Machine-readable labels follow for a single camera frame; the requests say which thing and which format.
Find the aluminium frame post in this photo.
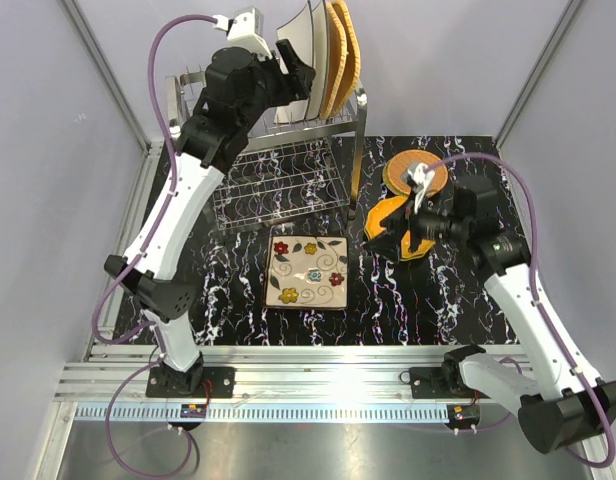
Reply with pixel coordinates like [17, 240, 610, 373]
[57, 0, 151, 154]
[495, 0, 587, 149]

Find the woven orange rattan plate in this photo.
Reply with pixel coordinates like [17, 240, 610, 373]
[382, 149, 448, 197]

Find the right aluminium frame post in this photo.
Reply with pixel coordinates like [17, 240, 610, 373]
[495, 0, 587, 149]

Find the left aluminium frame post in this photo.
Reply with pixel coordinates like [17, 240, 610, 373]
[57, 0, 151, 154]

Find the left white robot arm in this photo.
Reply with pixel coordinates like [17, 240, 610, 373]
[104, 39, 316, 397]

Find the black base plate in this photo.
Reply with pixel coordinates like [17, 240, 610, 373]
[145, 366, 236, 399]
[399, 367, 489, 400]

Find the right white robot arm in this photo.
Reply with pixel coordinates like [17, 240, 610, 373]
[365, 177, 616, 454]

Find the black marble pattern mat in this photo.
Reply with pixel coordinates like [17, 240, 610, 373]
[176, 136, 520, 346]

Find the woven yellow basket plate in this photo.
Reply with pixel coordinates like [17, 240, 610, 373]
[330, 0, 361, 117]
[320, 2, 347, 120]

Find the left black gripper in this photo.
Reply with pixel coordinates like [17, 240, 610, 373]
[236, 38, 313, 129]

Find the grey square plate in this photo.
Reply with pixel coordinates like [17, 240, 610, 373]
[275, 1, 313, 125]

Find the orange polka dot plate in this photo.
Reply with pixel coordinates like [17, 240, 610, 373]
[366, 196, 435, 262]

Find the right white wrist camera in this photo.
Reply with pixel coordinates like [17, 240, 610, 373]
[401, 162, 435, 213]

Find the steel two-tier dish rack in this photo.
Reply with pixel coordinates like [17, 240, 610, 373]
[165, 69, 368, 236]

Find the aluminium mounting rail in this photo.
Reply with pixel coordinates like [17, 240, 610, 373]
[52, 343, 598, 409]

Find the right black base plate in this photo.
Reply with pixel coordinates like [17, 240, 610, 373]
[399, 367, 489, 400]

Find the cream square plate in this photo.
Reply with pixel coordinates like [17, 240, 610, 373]
[306, 1, 330, 121]

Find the woven bamboo plate green rim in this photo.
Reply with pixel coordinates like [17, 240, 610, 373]
[382, 167, 411, 197]

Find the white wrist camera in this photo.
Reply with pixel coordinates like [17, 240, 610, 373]
[212, 6, 272, 59]
[401, 162, 435, 213]

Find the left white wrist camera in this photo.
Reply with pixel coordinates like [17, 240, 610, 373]
[212, 6, 272, 59]

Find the floral square plate dark rim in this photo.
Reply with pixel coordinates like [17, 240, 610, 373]
[262, 303, 347, 311]

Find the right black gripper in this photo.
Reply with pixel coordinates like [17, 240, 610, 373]
[363, 188, 470, 263]

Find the small control board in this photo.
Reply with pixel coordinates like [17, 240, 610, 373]
[180, 403, 208, 419]
[447, 403, 481, 429]

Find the left small control board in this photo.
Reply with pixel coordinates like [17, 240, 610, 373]
[180, 403, 208, 419]

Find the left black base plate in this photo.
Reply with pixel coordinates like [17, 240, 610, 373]
[145, 366, 236, 399]

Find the slotted cable duct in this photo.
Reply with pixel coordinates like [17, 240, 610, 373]
[75, 402, 448, 424]

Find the right small control board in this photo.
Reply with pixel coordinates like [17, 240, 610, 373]
[447, 403, 481, 429]

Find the rear woven yellow basket plate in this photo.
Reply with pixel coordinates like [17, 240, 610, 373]
[330, 0, 361, 117]

